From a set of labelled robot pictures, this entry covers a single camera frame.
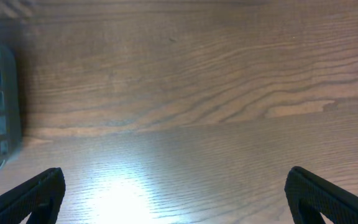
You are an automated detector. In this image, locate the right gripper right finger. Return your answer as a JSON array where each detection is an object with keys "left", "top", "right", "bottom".
[{"left": 285, "top": 166, "right": 358, "bottom": 224}]

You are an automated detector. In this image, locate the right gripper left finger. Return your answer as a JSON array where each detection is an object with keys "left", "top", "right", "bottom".
[{"left": 0, "top": 167, "right": 65, "bottom": 224}]

